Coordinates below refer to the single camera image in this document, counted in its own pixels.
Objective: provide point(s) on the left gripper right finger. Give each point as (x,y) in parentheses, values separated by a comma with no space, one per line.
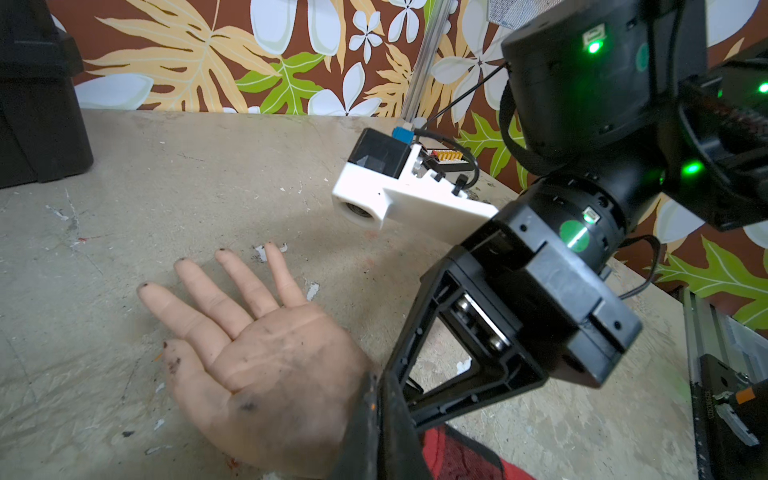
(399,454)

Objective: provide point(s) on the black toolbox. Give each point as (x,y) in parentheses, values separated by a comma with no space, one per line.
(43,135)

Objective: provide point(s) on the red plaid sleeve forearm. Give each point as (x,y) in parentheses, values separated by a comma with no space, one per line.
(451,455)

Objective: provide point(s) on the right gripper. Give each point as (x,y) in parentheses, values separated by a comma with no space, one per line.
(526,297)

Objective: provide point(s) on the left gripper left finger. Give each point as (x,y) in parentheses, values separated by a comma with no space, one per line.
(358,454)

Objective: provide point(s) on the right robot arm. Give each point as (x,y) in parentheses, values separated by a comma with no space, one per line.
(617,108)

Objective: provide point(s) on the mannequin hand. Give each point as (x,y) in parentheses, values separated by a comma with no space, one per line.
(270,380)

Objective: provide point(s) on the small black electronic board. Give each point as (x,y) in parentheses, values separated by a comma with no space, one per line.
(446,161)

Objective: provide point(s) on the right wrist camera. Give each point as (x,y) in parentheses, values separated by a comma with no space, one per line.
(386,179)

